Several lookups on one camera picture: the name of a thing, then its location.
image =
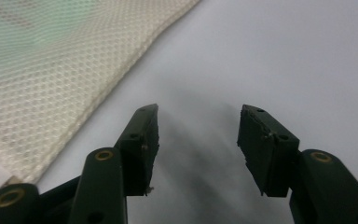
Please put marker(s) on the cream mesh laundry bag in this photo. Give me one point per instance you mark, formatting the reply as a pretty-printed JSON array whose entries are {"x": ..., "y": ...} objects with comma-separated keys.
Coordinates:
[{"x": 43, "y": 77}]

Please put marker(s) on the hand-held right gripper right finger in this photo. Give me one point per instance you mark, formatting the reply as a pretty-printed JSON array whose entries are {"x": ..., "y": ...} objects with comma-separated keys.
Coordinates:
[{"x": 270, "y": 155}]

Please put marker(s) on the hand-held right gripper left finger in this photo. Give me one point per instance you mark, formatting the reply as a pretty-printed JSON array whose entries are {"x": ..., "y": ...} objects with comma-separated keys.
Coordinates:
[{"x": 136, "y": 155}]

